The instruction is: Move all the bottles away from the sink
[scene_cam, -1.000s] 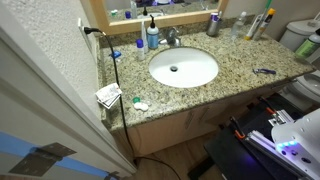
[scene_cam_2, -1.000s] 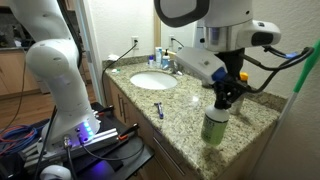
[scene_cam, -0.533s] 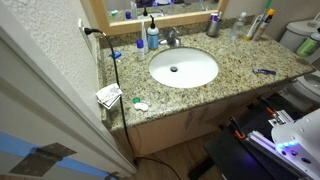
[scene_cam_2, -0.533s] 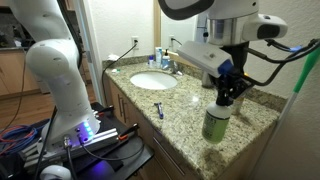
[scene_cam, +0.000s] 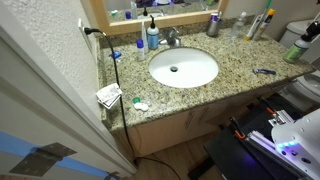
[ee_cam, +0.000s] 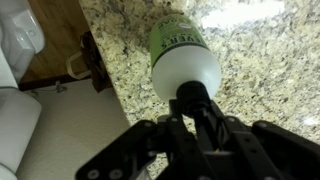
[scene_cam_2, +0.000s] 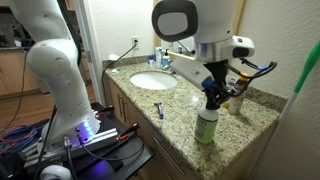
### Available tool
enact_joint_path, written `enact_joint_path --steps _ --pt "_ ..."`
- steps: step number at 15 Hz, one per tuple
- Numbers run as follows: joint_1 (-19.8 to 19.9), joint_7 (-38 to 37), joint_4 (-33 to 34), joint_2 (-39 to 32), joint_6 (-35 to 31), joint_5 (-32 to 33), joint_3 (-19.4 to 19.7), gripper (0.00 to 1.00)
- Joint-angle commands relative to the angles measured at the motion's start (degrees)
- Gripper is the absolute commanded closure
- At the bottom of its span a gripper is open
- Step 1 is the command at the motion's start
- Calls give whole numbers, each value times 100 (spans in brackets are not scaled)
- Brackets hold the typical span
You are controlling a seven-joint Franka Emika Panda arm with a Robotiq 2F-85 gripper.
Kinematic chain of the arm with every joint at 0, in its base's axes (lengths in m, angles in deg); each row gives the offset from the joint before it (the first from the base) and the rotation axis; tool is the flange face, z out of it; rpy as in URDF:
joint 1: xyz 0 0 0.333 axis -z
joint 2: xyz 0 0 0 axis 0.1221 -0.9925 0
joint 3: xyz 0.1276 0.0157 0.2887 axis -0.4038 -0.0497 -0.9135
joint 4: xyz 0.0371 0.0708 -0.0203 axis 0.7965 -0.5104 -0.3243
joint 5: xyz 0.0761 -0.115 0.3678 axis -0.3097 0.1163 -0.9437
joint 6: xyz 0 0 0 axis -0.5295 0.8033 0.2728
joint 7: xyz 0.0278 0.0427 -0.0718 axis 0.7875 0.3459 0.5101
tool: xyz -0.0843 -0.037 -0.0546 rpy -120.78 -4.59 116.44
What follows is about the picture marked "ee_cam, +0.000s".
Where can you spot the white toilet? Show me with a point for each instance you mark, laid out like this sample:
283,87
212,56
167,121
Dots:
16,126

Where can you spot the green soap pump bottle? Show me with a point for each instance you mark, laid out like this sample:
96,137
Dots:
183,63

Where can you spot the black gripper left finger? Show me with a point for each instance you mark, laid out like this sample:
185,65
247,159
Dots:
133,150

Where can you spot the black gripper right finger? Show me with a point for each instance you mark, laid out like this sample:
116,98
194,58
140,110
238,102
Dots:
260,150

